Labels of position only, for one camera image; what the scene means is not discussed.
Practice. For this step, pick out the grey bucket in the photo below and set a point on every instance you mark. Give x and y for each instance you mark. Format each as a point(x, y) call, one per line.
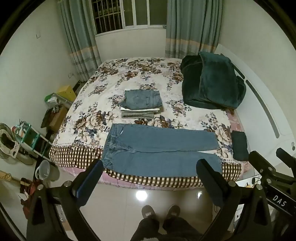
point(47, 170)

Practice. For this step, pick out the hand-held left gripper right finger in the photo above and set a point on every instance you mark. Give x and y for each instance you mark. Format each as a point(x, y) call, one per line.
point(208, 178)

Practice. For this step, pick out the person's left shoe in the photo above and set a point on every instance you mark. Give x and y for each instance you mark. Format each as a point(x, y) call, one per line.
point(148, 211)

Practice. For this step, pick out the yellow box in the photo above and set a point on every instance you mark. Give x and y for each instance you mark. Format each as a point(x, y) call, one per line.
point(67, 92)

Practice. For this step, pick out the clear bin with green lid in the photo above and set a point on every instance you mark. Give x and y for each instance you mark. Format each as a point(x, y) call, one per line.
point(54, 99)

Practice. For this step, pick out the blue jeans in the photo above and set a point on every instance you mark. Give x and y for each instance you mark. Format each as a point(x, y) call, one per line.
point(143, 98)

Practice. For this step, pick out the window with bars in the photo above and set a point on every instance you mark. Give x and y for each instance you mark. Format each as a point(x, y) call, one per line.
point(129, 14)

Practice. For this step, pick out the teal shelf rack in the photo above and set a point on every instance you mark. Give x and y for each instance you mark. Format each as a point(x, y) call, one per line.
point(30, 136)

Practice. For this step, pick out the person's shoe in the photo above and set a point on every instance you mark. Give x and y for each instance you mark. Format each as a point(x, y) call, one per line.
point(173, 211)
point(148, 211)

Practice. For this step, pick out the folded dark pants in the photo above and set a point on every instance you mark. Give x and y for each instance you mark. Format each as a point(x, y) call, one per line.
point(240, 146)

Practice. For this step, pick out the white floor fan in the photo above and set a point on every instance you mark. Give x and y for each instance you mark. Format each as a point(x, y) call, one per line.
point(8, 143)

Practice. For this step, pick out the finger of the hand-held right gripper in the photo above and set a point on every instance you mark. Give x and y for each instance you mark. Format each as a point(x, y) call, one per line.
point(260, 162)
point(286, 156)

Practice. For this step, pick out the folded white pants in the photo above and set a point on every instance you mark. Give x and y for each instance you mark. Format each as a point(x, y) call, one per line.
point(138, 109)

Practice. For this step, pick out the white headboard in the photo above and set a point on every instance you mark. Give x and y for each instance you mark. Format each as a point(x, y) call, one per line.
point(254, 76)

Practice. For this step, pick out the blue jeans pants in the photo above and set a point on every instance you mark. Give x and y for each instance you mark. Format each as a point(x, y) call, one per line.
point(150, 157)

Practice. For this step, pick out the dark green blanket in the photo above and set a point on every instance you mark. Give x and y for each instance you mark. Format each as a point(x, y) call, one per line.
point(212, 83)

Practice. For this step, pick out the person's right shoe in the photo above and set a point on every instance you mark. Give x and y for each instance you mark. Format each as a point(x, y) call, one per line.
point(173, 211)

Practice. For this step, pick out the floral bedspread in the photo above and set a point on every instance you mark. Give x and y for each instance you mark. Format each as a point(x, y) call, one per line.
point(104, 92)

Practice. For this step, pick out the person's left leg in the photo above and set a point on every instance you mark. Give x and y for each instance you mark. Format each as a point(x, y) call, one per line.
point(145, 229)

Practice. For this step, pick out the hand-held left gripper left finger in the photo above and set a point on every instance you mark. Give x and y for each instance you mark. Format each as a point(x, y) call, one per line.
point(89, 183)

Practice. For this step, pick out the brown cardboard box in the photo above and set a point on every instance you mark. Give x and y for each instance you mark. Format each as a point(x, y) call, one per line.
point(57, 118)

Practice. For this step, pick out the folded grey pants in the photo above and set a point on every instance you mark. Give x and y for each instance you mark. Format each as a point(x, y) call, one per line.
point(138, 115)

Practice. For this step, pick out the red cloth pile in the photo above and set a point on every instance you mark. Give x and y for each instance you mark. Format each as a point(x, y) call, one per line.
point(29, 190)

